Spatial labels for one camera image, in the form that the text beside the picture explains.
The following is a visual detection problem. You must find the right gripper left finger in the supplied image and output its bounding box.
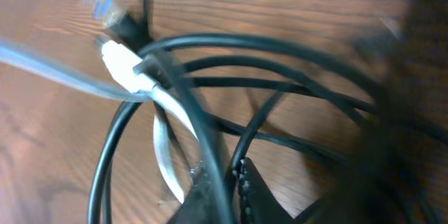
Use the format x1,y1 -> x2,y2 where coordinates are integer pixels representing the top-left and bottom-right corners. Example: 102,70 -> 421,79
167,168 -> 223,224

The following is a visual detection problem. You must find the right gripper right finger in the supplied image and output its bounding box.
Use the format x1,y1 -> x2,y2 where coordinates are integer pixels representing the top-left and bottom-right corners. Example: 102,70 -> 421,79
238,157 -> 293,224

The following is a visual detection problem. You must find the white cable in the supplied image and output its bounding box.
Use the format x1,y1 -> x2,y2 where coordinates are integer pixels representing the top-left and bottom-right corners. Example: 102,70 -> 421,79
0,38 -> 207,204

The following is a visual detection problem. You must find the black cable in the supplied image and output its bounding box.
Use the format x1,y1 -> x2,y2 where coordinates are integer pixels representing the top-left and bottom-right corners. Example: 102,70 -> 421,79
87,0 -> 448,224

